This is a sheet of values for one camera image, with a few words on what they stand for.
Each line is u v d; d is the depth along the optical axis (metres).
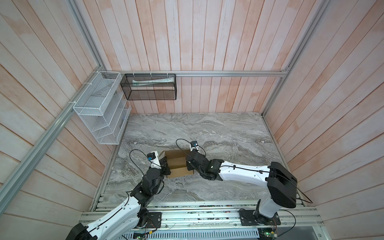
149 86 1.03
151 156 0.68
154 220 0.73
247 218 0.73
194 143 0.72
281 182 0.47
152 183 0.60
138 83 0.88
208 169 0.60
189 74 0.95
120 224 0.50
